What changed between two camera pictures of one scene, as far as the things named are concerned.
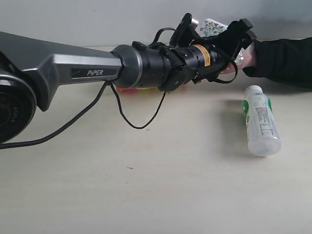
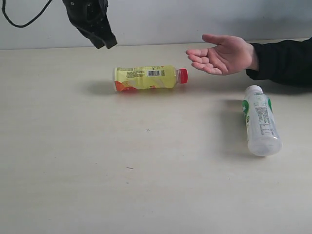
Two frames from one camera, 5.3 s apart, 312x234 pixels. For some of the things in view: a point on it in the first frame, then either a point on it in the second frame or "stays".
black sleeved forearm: (287, 61) stays
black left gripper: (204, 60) to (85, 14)
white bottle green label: (263, 136) stays
